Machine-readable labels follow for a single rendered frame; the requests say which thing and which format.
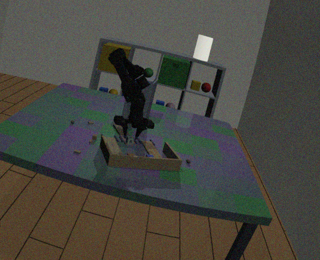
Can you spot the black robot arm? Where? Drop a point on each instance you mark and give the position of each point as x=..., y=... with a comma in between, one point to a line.
x=131, y=90

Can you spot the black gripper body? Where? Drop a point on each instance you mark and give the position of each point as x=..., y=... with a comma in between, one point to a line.
x=120, y=120

